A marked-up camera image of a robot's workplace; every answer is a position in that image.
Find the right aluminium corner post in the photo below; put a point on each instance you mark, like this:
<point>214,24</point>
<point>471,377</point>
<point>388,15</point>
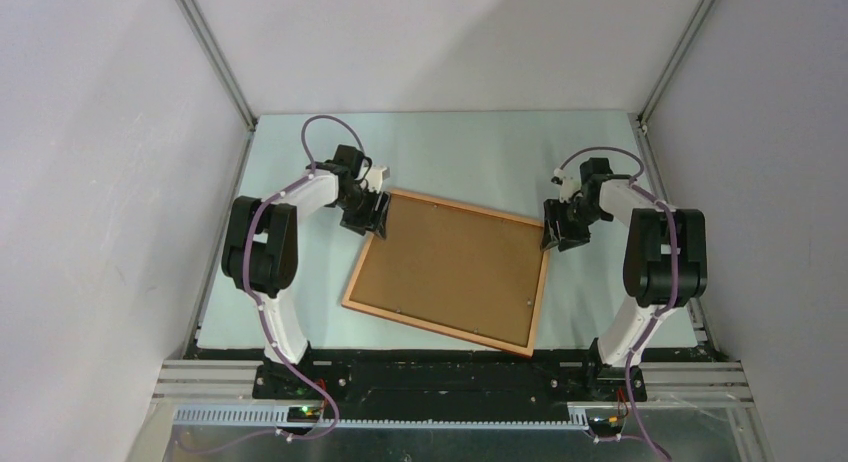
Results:
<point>691,30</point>

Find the left aluminium corner post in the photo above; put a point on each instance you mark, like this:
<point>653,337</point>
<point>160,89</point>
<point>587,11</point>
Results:
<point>203,33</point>

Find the grey slotted cable duct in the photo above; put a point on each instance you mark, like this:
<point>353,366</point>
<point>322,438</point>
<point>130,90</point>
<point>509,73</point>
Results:
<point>295,417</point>

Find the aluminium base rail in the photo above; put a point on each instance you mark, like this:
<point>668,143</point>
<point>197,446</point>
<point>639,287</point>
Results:
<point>668,384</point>

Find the wooden picture frame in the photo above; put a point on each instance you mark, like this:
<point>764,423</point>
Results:
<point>424,326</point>

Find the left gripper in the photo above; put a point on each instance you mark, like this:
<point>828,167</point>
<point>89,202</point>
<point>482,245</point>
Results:
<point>371,220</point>

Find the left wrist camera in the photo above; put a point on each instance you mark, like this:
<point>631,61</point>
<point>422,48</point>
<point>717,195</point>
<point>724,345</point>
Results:
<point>374,178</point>

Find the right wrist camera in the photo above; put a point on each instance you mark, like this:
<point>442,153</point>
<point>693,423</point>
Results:
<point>568,187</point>

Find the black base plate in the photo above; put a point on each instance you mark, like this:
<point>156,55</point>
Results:
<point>449,385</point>

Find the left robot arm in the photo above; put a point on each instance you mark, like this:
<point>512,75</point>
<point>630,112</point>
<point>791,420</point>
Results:
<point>261,244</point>

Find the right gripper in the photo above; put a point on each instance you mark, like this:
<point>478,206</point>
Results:
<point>553,210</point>

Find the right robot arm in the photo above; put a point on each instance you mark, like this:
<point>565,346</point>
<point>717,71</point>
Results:
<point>665,260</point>

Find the aluminium corner post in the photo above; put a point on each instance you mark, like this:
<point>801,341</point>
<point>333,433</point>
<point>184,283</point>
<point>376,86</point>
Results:
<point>691,30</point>
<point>203,33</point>

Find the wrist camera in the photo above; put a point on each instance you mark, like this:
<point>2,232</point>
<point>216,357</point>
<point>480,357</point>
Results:
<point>568,187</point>
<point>374,178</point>

